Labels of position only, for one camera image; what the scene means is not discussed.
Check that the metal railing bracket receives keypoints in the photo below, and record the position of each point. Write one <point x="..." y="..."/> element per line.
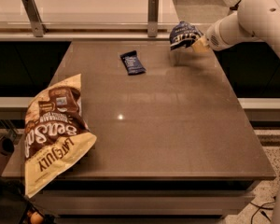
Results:
<point x="37" y="26"/>
<point x="152" y="18"/>

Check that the brown chip bag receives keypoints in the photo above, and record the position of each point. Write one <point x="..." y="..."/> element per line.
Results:
<point x="55" y="135"/>

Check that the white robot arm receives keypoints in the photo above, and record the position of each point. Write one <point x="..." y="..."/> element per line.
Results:
<point x="254" y="21"/>

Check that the glass railing panel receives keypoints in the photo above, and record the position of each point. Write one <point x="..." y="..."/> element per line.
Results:
<point x="73" y="13"/>

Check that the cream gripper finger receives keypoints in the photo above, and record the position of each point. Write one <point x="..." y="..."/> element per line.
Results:
<point x="201" y="45"/>

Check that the blue chip bag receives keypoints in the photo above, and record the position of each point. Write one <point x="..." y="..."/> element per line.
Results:
<point x="184" y="35"/>

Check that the left metal railing bracket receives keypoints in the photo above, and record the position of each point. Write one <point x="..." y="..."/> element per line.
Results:
<point x="37" y="26"/>

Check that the middle metal railing bracket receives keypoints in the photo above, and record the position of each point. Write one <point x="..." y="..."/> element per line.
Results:
<point x="152" y="18"/>

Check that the dark bin with items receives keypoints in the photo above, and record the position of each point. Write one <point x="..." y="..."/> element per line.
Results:
<point x="16" y="209"/>

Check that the dark blue snack bar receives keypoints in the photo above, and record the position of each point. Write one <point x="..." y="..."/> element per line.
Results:
<point x="132" y="63"/>

